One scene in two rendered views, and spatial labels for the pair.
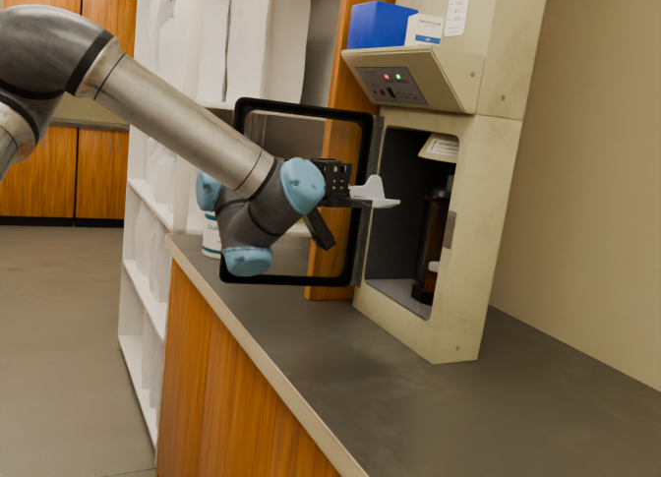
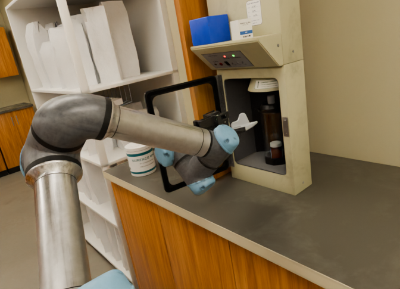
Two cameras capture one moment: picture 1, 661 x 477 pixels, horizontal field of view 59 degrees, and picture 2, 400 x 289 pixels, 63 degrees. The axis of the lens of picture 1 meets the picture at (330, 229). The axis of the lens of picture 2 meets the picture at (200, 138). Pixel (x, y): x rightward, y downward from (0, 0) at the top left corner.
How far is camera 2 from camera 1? 0.30 m
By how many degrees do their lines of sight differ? 11
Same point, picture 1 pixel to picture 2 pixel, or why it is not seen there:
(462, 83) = (275, 51)
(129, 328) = not seen: hidden behind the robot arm
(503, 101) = (293, 53)
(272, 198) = (216, 152)
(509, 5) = (284, 2)
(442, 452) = (338, 244)
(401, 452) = (322, 252)
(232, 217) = (187, 166)
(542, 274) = (315, 126)
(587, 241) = (336, 103)
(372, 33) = (209, 35)
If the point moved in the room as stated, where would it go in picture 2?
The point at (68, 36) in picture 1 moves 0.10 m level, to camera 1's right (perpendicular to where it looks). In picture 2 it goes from (92, 111) to (141, 101)
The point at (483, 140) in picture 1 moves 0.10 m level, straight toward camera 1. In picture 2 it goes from (290, 76) to (298, 80)
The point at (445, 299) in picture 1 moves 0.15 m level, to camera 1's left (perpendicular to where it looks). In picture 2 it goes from (293, 162) to (253, 172)
